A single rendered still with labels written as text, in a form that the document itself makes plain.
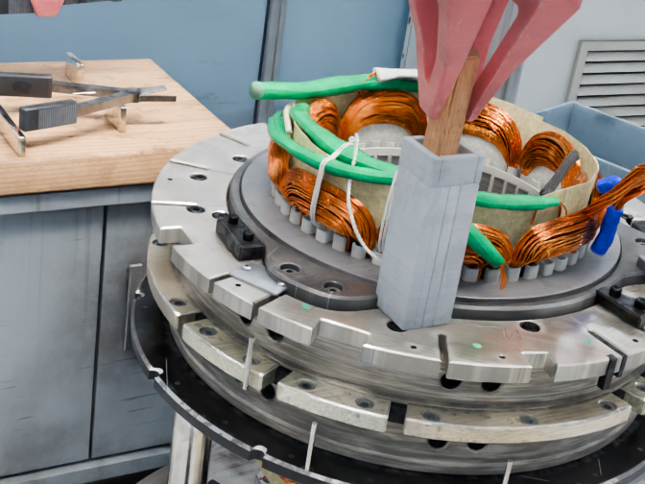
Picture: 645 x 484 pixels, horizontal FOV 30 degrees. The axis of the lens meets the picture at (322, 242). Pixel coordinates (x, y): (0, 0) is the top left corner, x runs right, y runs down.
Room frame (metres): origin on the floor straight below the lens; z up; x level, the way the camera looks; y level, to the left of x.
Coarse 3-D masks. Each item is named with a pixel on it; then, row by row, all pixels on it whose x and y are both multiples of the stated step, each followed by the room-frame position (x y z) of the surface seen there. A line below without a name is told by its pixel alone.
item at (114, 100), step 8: (104, 96) 0.76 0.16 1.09; (112, 96) 0.77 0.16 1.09; (120, 96) 0.77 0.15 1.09; (128, 96) 0.77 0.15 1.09; (80, 104) 0.74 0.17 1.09; (88, 104) 0.75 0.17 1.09; (96, 104) 0.75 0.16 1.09; (104, 104) 0.75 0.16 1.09; (112, 104) 0.76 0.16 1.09; (120, 104) 0.77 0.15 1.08; (80, 112) 0.74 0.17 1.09; (88, 112) 0.74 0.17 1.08
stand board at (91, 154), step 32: (0, 64) 0.87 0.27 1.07; (32, 64) 0.88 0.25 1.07; (64, 64) 0.89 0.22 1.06; (96, 64) 0.90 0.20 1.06; (128, 64) 0.91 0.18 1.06; (0, 96) 0.80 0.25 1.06; (64, 96) 0.82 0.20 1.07; (192, 96) 0.86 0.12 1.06; (64, 128) 0.76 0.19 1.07; (96, 128) 0.77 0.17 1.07; (128, 128) 0.78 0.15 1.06; (160, 128) 0.79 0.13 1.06; (192, 128) 0.80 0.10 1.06; (224, 128) 0.81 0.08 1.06; (0, 160) 0.69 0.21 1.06; (32, 160) 0.70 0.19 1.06; (64, 160) 0.71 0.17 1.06; (96, 160) 0.72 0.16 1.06; (128, 160) 0.73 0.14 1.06; (160, 160) 0.74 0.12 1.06; (0, 192) 0.69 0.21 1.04; (32, 192) 0.70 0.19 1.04
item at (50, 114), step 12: (24, 108) 0.71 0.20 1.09; (36, 108) 0.71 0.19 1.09; (48, 108) 0.72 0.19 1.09; (60, 108) 0.72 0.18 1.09; (72, 108) 0.73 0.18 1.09; (24, 120) 0.71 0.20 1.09; (36, 120) 0.71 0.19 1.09; (48, 120) 0.72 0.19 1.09; (60, 120) 0.72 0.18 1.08; (72, 120) 0.73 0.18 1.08; (24, 132) 0.71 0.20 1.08
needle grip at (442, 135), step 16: (464, 64) 0.50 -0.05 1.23; (464, 80) 0.50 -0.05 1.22; (448, 96) 0.50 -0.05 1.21; (464, 96) 0.51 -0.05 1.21; (448, 112) 0.50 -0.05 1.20; (464, 112) 0.51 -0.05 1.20; (432, 128) 0.51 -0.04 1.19; (448, 128) 0.50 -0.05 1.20; (432, 144) 0.51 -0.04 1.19; (448, 144) 0.51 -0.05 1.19
